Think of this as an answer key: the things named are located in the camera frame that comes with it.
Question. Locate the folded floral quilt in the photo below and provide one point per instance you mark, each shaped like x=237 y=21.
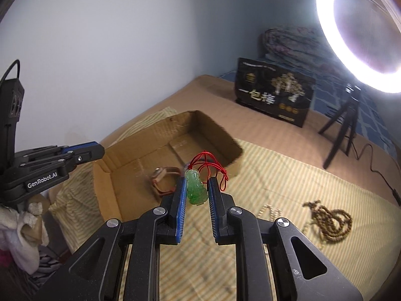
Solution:
x=291 y=44

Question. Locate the black white striped fabric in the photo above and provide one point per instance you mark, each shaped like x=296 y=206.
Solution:
x=47 y=265

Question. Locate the yellow striped cloth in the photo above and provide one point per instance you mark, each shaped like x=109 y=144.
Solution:
x=282 y=178

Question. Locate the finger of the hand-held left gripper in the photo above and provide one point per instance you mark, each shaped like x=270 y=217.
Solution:
x=87 y=153

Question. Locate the black snack bag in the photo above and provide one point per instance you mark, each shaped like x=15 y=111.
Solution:
x=266 y=94

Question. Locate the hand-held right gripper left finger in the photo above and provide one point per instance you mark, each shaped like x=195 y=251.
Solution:
x=181 y=213

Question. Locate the tan bed mat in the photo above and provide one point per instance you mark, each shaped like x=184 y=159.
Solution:
x=219 y=109

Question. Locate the blue patterned bed sheet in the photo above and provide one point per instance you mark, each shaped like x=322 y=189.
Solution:
x=369 y=116

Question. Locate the white fluffy cloth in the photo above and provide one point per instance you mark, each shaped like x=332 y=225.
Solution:
x=15 y=235

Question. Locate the cardboard box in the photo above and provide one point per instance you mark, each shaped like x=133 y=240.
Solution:
x=141 y=150

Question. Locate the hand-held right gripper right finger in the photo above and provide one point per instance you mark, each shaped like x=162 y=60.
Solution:
x=213 y=213

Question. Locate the black tripod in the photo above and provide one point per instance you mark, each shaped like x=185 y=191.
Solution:
x=344 y=125

